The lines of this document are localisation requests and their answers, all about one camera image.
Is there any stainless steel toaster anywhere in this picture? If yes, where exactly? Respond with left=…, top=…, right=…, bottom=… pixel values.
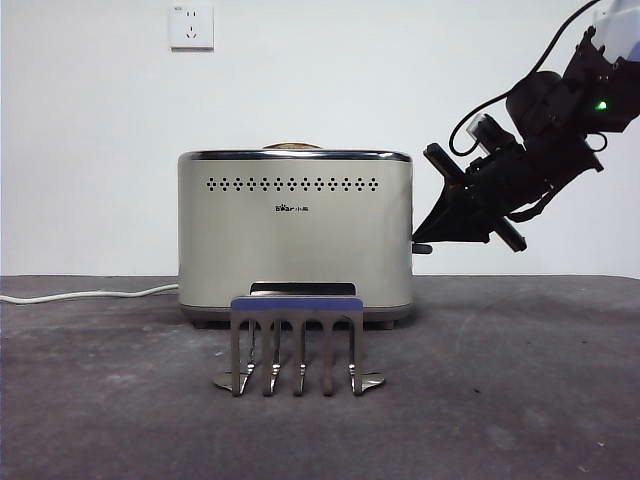
left=176, top=148, right=415, bottom=331

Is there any white power cord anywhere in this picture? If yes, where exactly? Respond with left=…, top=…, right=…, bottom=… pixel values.
left=0, top=283, right=180, bottom=305

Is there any seeded brown bread slice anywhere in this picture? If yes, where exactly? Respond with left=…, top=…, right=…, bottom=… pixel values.
left=260, top=141, right=325, bottom=151

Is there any white wall socket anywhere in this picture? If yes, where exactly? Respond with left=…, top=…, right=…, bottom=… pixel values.
left=168, top=4, right=216, bottom=53

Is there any metal toast rack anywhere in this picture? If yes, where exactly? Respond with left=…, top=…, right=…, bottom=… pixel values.
left=211, top=294, right=386, bottom=399

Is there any black camera cable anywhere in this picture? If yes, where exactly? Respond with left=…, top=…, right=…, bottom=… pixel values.
left=448, top=0, right=599, bottom=157

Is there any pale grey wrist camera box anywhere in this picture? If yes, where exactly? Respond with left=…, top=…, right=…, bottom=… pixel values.
left=464, top=113, right=522, bottom=157

